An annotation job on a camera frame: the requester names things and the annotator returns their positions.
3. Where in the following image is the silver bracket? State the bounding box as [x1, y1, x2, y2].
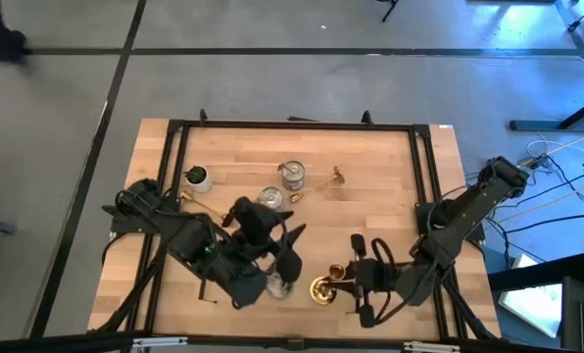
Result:
[403, 341, 461, 353]
[132, 335, 189, 350]

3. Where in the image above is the black cable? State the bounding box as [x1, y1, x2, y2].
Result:
[487, 211, 584, 236]

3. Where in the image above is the office chair base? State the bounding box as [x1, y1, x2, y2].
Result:
[375, 0, 401, 24]

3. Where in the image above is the tan cable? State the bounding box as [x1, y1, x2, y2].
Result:
[514, 173, 584, 218]
[519, 125, 584, 167]

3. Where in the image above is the black aluminium table frame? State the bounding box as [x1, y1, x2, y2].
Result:
[88, 108, 502, 344]

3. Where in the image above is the black desk foot bar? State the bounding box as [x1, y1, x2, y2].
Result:
[555, 0, 584, 94]

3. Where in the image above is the small plant in white pot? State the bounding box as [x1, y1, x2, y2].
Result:
[183, 165, 214, 194]

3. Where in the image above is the black desk leg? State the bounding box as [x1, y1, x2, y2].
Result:
[510, 91, 584, 132]

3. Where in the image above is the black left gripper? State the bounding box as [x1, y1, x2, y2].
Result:
[230, 195, 308, 285]

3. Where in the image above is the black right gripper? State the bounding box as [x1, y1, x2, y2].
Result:
[340, 233, 397, 329]

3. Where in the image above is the white cable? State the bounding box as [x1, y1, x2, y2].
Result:
[525, 138, 570, 161]

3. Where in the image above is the wooden riser with black legs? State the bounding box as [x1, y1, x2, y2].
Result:
[198, 225, 362, 315]

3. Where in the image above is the black desk beam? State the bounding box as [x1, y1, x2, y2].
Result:
[487, 253, 584, 293]

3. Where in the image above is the black mount bar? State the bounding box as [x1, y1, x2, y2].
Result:
[0, 330, 584, 353]

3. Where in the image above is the glossy white panel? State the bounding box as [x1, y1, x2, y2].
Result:
[497, 253, 563, 339]

